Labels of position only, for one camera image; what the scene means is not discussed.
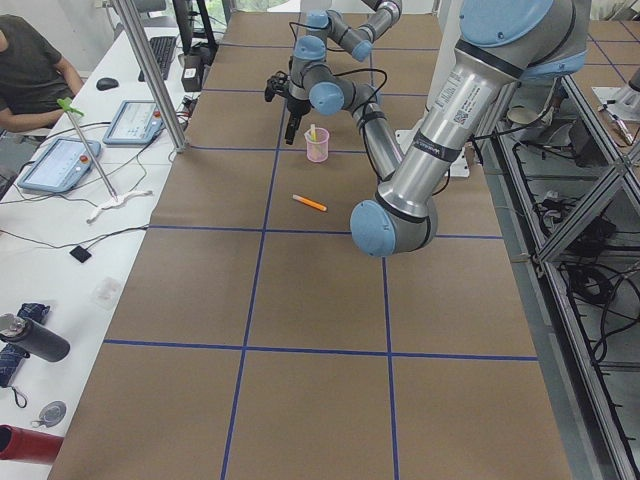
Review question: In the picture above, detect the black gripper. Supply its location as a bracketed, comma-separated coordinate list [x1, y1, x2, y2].
[284, 95, 309, 145]

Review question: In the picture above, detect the orange highlighter pen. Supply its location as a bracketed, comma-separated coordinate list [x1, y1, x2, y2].
[292, 194, 328, 212]

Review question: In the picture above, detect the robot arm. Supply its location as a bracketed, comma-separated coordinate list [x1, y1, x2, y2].
[304, 0, 403, 61]
[285, 1, 591, 257]

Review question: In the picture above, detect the pink mesh pen holder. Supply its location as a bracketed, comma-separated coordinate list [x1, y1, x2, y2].
[304, 127, 330, 163]

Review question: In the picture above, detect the black box with label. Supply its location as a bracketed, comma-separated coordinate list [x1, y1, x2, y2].
[181, 47, 212, 93]

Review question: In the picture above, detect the black keyboard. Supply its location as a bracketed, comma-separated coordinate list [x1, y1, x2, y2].
[149, 36, 176, 80]

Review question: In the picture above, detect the far teach pendant tablet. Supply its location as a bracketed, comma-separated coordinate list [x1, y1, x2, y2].
[102, 100, 164, 147]

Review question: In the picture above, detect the teach pendant tablet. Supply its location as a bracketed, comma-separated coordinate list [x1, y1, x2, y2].
[102, 100, 164, 147]
[17, 137, 92, 193]

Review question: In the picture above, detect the black computer mouse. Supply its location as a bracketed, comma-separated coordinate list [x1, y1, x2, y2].
[96, 77, 119, 91]

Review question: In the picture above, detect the metal rod with green clip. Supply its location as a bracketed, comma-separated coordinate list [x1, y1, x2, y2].
[57, 97, 120, 209]

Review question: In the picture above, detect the near teach pendant tablet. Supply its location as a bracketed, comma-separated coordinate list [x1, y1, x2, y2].
[17, 137, 92, 193]

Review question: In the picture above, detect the small black square device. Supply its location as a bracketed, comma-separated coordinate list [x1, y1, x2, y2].
[69, 245, 92, 263]

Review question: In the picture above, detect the seated person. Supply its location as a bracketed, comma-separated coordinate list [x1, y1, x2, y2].
[1, 14, 84, 133]

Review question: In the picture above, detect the black water bottle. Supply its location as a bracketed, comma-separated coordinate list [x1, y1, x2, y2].
[1, 314, 70, 362]

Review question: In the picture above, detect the blue folded umbrella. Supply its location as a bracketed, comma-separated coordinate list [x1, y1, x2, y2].
[0, 303, 50, 388]

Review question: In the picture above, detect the red bottle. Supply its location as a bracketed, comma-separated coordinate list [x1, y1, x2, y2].
[1, 425, 64, 465]

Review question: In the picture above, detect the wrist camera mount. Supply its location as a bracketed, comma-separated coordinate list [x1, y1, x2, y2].
[264, 71, 289, 102]

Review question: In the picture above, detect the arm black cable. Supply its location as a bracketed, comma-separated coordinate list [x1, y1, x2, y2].
[329, 68, 391, 176]

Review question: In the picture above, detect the aluminium frame post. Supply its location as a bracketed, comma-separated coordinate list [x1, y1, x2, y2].
[112, 0, 187, 153]

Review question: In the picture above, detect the round metal keychain tag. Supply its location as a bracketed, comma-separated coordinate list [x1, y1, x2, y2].
[38, 400, 67, 428]

